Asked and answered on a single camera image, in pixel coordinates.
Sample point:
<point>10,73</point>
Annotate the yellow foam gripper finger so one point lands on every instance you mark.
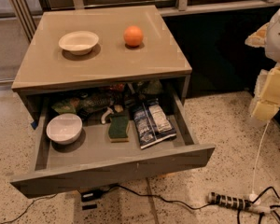
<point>266,101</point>

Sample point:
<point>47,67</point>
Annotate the green yellow sponge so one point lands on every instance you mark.
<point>118,129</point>

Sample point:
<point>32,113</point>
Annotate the blue white snack bag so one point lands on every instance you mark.
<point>152,124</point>

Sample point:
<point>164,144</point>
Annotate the green chip bag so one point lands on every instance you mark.
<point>67,105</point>

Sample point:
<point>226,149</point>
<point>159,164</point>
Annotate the white bowl in drawer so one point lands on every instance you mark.
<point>64,129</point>

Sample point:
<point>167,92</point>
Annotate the black power adapter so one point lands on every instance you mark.
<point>91,195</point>

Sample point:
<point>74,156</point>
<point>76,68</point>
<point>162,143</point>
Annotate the grey top drawer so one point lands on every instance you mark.
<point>93,161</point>

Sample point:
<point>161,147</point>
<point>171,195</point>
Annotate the black power strip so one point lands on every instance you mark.
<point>228,201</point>

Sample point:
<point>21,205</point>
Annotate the white curved object in drawer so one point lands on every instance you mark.
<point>109,111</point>

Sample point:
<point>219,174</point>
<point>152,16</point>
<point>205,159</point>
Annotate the orange ball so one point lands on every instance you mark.
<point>133,36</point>

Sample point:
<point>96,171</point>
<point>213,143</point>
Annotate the grey drawer cabinet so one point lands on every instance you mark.
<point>47,68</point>

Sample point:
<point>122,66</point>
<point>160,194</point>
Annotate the white bowl on cabinet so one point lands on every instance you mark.
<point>79,42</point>

